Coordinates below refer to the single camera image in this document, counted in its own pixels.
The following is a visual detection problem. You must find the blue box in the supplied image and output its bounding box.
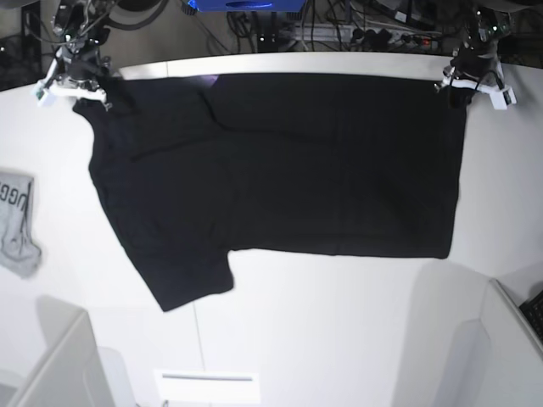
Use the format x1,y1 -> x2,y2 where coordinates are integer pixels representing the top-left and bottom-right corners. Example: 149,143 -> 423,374
188,0 -> 305,13

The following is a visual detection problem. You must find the left white partition panel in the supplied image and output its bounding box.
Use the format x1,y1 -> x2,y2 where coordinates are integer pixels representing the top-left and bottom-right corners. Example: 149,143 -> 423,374
1,296 -> 137,406

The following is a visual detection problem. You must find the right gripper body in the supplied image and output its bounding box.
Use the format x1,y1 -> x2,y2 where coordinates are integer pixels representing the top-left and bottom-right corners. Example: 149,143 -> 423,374
40,46 -> 114,102

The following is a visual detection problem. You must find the grey printed garment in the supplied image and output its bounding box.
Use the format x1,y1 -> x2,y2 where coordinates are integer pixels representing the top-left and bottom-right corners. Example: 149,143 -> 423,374
1,171 -> 42,278

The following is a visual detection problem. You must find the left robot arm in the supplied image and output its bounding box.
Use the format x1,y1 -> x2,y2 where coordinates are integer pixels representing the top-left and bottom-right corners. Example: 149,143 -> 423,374
434,1 -> 517,110

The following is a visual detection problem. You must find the right white partition panel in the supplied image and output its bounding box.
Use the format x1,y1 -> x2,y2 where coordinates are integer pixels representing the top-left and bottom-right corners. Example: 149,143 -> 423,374
445,277 -> 543,407

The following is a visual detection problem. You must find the white partition panel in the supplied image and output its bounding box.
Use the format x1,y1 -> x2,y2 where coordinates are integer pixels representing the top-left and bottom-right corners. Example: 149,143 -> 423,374
1,296 -> 137,406
445,277 -> 543,407

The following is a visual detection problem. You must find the white power strip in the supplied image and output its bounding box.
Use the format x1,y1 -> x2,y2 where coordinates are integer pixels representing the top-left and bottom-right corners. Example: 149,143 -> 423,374
282,23 -> 441,51

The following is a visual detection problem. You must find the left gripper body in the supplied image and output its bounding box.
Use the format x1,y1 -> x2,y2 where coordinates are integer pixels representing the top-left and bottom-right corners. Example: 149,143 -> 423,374
434,42 -> 508,97

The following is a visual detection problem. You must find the black T-shirt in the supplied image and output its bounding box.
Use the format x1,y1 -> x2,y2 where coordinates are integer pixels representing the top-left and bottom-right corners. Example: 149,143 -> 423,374
73,74 -> 467,311

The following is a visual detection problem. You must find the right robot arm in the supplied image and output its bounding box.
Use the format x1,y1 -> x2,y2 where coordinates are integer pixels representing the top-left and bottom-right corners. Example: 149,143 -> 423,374
33,1 -> 117,109

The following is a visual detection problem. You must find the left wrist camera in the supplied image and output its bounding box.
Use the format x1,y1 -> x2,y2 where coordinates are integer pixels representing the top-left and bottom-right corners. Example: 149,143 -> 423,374
490,86 -> 517,110

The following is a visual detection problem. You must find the white slotted tray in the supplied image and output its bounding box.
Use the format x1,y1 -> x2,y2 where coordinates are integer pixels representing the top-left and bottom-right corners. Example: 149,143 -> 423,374
154,370 -> 261,404

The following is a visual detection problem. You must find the black keyboard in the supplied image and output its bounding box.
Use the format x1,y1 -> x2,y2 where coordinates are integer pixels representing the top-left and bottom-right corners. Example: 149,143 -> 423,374
519,292 -> 543,340

